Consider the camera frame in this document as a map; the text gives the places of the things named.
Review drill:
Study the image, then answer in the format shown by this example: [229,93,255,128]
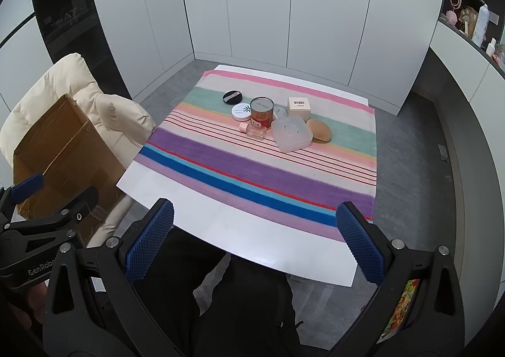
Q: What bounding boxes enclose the tall white bottle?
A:
[472,4,490,48]

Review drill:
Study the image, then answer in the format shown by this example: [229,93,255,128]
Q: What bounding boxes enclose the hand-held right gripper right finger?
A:
[327,201,466,357]

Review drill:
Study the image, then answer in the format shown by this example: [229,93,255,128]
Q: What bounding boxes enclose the colourful printed packet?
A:
[377,278,423,344]

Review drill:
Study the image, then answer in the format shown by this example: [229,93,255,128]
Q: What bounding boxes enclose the cream puffy jacket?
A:
[0,53,158,251]

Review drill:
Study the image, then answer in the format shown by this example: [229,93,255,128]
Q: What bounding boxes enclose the red tin can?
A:
[250,97,275,130]

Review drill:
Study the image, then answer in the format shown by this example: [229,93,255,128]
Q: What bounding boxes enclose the small cream carton box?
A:
[287,97,312,123]

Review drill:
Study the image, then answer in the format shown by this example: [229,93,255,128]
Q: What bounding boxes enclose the black glass cabinet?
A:
[28,0,133,102]

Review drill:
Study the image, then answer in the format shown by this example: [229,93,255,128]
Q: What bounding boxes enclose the beige makeup sponge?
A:
[306,119,332,142]

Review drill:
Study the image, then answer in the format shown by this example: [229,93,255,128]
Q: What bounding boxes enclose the striped colourful cloth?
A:
[134,70,377,242]

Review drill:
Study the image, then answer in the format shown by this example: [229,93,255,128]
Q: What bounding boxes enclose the person's left hand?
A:
[0,282,49,342]

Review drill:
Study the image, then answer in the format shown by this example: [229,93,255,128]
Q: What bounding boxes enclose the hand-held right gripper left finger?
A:
[43,198,198,357]

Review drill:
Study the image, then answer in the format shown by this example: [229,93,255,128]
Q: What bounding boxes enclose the person's black pants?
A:
[132,228,306,357]

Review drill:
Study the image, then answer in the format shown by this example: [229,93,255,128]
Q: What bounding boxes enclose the translucent triangular case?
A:
[270,115,314,153]

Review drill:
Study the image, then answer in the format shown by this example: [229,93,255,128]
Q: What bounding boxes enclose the white round compact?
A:
[231,103,253,122]

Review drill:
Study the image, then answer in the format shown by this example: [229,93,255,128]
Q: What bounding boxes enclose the brown cardboard box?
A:
[13,94,128,247]

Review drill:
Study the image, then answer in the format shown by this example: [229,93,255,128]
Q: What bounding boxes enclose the small pink bottle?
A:
[239,122,268,140]

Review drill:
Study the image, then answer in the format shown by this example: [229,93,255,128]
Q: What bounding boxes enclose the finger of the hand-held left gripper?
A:
[0,185,100,251]
[0,172,45,223]

